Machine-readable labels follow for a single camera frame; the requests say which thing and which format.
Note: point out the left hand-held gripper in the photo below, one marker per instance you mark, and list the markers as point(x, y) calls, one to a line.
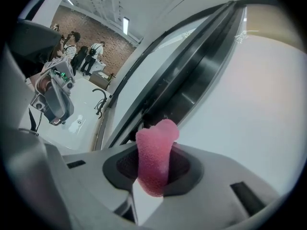
point(61, 68)

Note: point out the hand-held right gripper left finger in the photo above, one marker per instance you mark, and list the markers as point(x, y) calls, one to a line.
point(96, 188)

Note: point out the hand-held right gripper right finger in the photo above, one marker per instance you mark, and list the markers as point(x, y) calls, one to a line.
point(211, 200)

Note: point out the pink cleaning cloth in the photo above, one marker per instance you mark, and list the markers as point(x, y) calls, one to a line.
point(153, 159)

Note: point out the black window frame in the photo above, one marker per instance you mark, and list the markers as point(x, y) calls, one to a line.
point(239, 104)

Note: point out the person's left hand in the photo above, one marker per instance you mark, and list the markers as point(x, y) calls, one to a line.
point(45, 84)

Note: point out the chrome bathtub overflow cap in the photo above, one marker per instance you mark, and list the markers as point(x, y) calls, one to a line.
point(79, 121)

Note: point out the white bathtub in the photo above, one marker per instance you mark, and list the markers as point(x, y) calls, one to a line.
point(81, 90)

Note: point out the black bathtub faucet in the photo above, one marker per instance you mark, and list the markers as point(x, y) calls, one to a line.
point(102, 97)

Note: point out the brown wooden cabinet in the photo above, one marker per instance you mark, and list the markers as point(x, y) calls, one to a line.
point(100, 79)

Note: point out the white washbasin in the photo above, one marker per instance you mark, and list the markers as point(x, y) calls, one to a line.
point(98, 66)

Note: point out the person in white shirt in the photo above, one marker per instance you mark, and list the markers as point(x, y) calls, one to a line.
point(45, 6)

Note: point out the fluorescent ceiling light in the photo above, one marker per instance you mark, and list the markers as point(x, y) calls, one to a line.
point(126, 26)

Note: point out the frosted glass panel black frame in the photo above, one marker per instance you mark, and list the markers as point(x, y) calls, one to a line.
point(148, 80)

